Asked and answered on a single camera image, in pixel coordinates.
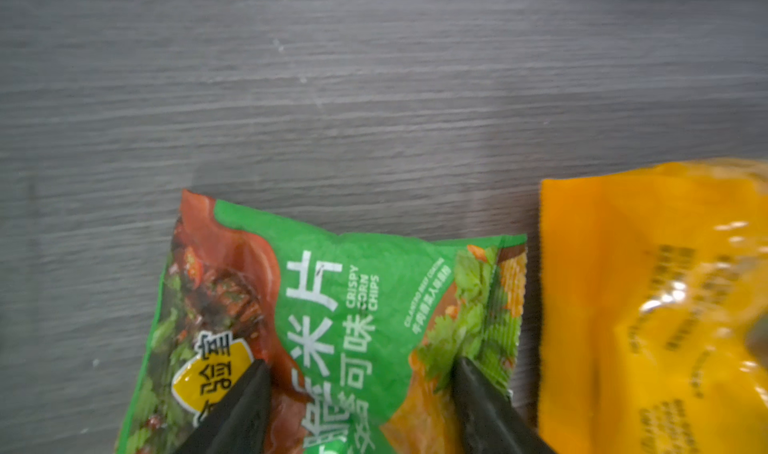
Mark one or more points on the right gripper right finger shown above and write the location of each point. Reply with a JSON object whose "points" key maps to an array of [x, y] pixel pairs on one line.
{"points": [[489, 423]]}

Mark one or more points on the yellow snack packet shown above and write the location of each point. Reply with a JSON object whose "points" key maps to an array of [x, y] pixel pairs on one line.
{"points": [[654, 298]]}

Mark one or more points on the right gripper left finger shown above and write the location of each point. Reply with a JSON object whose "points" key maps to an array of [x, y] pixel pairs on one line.
{"points": [[238, 423]]}

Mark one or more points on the green corn chips packet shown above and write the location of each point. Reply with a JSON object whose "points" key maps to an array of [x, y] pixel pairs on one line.
{"points": [[359, 331]]}

